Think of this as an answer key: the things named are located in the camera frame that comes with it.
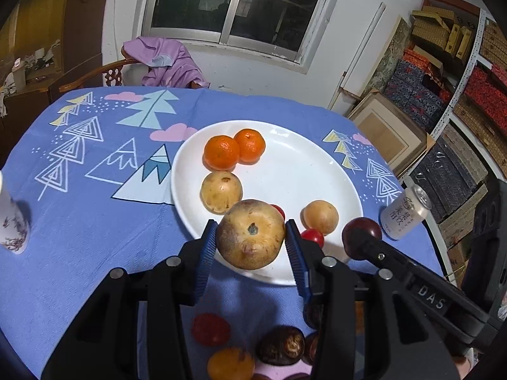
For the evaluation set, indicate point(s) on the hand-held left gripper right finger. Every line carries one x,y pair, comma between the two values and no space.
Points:
297,257

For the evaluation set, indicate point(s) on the wooden glass cabinet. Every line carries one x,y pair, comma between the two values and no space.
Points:
31,47

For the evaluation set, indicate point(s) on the white plate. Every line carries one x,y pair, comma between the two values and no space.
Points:
285,166

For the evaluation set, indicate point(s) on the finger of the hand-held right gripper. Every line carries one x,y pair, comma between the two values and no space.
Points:
380,251

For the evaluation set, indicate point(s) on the patterned stone slab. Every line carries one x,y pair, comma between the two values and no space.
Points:
390,55

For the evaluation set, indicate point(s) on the wooden chair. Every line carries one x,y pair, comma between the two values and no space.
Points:
95,74

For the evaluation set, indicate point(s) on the white drink can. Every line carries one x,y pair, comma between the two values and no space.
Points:
404,211

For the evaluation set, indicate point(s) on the shelf of patterned boxes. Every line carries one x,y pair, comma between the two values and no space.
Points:
455,87

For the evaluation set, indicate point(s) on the red tomato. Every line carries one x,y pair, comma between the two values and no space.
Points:
211,328
278,210
313,237

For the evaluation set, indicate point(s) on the sliding glass window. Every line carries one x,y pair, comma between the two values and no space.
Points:
237,4

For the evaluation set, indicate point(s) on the orange mandarin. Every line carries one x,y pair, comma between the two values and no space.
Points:
250,146
222,152

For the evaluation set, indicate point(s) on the wooden picture frame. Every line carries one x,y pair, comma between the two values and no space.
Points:
384,126

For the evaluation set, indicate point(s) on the blue printed tablecloth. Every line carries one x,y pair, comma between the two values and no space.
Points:
99,213

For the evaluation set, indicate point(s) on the speckled tan round fruit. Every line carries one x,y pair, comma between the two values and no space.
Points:
251,233

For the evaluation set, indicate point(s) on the white floral paper cup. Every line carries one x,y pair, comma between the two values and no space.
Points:
12,225

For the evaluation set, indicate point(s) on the yellow round fruit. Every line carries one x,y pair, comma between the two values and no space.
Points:
231,364

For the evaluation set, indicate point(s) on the purple passion fruit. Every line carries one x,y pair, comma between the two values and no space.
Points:
366,225

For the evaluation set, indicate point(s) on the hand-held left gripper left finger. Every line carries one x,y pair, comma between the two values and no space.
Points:
204,261

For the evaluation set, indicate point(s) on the purple cloth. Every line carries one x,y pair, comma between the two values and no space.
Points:
166,61

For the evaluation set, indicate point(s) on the white board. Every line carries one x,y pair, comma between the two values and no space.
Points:
364,47

